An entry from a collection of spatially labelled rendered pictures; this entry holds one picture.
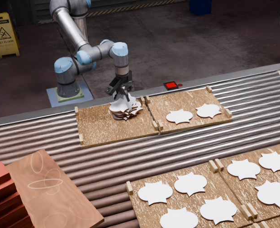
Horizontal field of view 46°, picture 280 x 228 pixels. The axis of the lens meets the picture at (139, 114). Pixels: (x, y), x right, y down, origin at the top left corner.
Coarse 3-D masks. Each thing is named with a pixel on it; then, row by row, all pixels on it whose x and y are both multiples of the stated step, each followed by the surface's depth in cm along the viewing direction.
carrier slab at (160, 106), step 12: (156, 96) 200; (168, 96) 200; (180, 96) 199; (192, 96) 199; (204, 96) 198; (156, 108) 190; (168, 108) 189; (180, 108) 189; (192, 108) 188; (156, 120) 180; (192, 120) 179; (204, 120) 178; (216, 120) 178; (228, 120) 178; (168, 132) 173
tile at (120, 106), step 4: (120, 100) 185; (124, 100) 185; (112, 104) 182; (116, 104) 182; (120, 104) 181; (124, 104) 181; (132, 104) 182; (112, 108) 179; (116, 108) 179; (120, 108) 178; (124, 108) 178; (132, 108) 179; (112, 112) 178; (116, 112) 177
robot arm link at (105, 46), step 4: (104, 40) 173; (108, 40) 172; (100, 44) 169; (104, 44) 169; (108, 44) 169; (112, 44) 168; (100, 48) 166; (104, 48) 167; (108, 48) 168; (104, 52) 167; (108, 52) 168; (104, 56) 168; (108, 56) 170
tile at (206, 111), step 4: (204, 104) 189; (212, 104) 188; (196, 108) 186; (200, 108) 186; (204, 108) 186; (208, 108) 185; (212, 108) 185; (216, 108) 185; (200, 112) 182; (204, 112) 182; (208, 112) 182; (212, 112) 182; (216, 112) 182; (220, 112) 182; (200, 116) 180; (204, 116) 179; (208, 116) 179; (212, 116) 179
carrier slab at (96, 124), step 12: (84, 108) 193; (96, 108) 192; (108, 108) 192; (144, 108) 190; (84, 120) 183; (96, 120) 182; (108, 120) 182; (120, 120) 181; (132, 120) 181; (144, 120) 180; (84, 132) 174; (96, 132) 174; (108, 132) 173; (120, 132) 173; (132, 132) 172; (144, 132) 172; (156, 132) 171; (84, 144) 166; (96, 144) 166
